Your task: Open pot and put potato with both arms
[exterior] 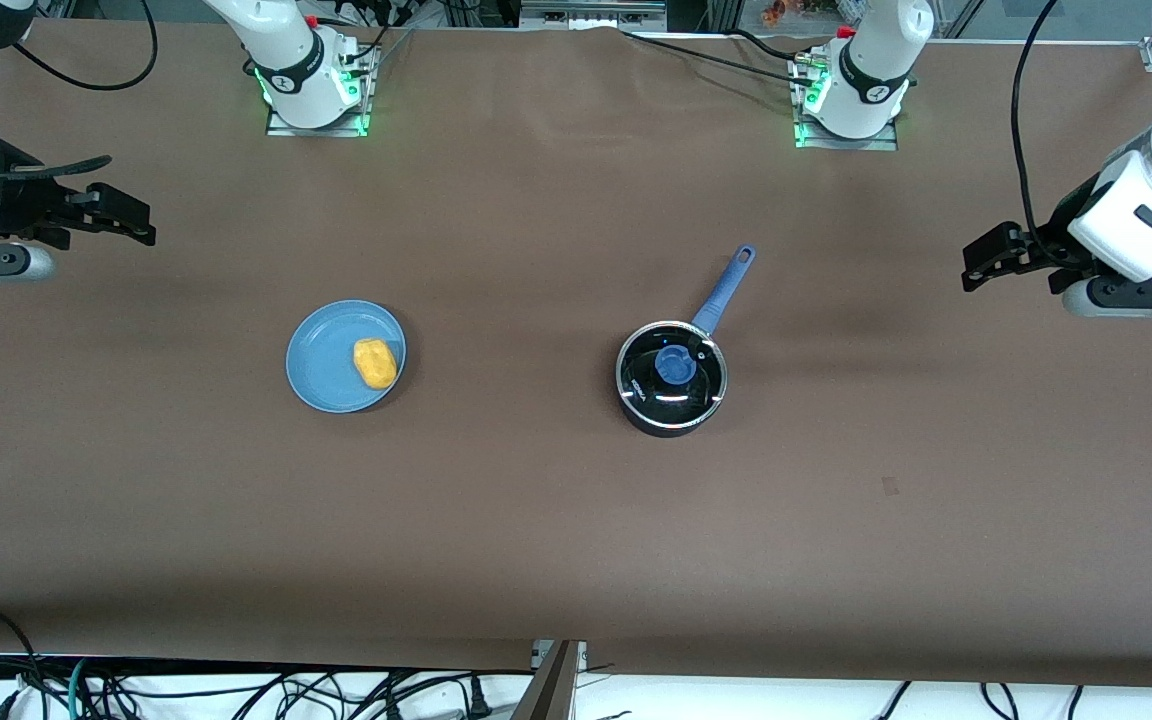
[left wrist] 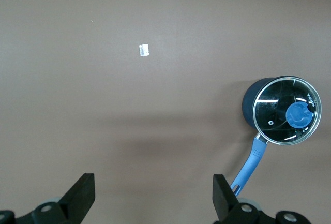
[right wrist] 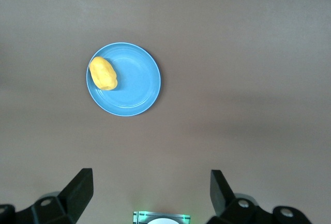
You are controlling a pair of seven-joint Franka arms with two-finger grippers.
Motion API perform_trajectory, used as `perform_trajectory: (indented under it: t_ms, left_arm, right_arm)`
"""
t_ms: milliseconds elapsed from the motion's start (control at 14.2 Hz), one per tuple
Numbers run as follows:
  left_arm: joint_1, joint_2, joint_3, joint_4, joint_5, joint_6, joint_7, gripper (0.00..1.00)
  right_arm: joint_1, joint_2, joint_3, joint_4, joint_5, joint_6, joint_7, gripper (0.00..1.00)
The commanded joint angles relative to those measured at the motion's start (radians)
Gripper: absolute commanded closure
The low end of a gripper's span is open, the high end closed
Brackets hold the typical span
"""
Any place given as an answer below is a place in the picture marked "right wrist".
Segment yellow potato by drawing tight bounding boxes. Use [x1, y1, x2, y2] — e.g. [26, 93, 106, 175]
[88, 56, 118, 91]

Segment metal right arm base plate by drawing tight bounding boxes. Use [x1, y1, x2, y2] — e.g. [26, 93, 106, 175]
[132, 210, 192, 224]

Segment blue round plate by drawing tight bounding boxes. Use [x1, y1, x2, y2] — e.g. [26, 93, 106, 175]
[86, 42, 161, 117]

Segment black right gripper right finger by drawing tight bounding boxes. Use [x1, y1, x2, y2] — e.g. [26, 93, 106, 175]
[206, 169, 313, 224]

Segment brown table cover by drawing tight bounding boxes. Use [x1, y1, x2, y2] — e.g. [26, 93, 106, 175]
[0, 0, 331, 224]

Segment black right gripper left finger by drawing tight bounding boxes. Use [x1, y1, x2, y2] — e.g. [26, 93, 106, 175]
[0, 168, 94, 224]

